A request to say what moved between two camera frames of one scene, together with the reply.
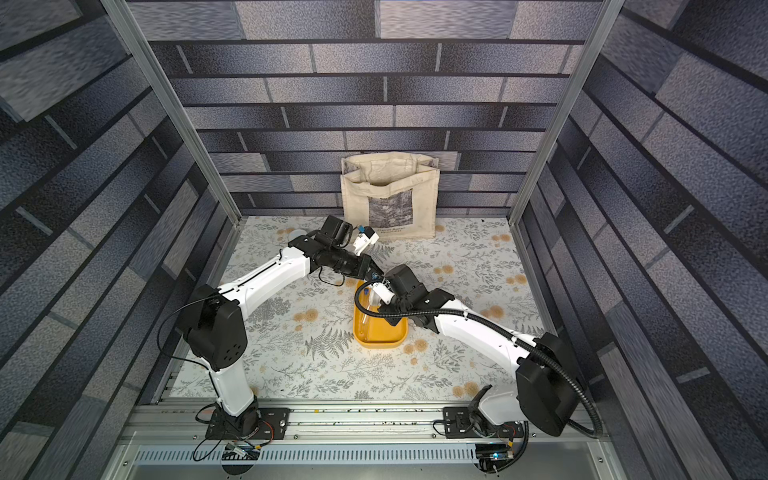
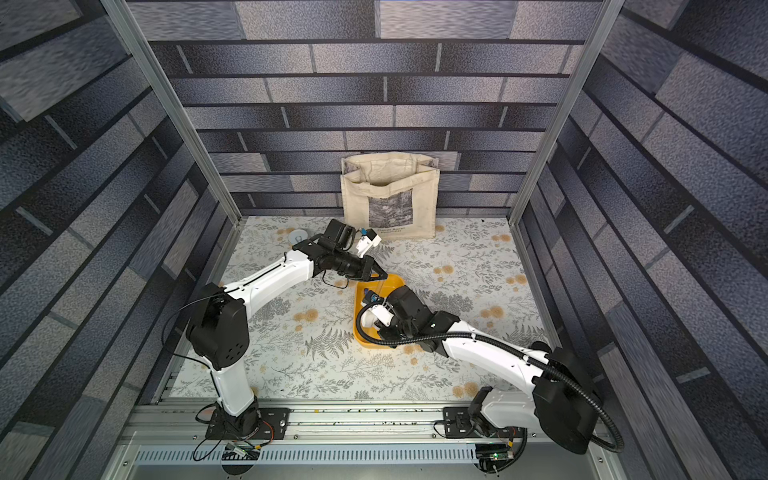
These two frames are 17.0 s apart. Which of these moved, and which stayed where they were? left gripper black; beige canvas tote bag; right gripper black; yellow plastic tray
Moved: right gripper black
Stayed: left gripper black; beige canvas tote bag; yellow plastic tray
